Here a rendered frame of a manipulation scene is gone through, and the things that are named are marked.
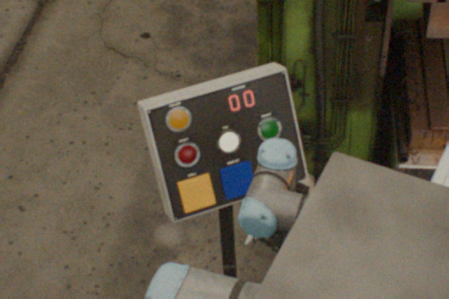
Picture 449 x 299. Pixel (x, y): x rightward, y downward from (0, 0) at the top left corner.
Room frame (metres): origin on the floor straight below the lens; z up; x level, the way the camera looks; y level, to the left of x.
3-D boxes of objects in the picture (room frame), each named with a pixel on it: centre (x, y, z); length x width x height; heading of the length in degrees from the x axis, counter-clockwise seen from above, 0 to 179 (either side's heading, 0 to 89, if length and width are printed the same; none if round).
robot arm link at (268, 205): (1.07, -0.08, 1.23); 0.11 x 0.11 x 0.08; 69
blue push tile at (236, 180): (1.34, -0.02, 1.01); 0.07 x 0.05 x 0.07; 108
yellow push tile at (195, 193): (1.31, 0.08, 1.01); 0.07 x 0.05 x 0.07; 108
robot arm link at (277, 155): (1.17, -0.10, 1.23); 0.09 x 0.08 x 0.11; 159
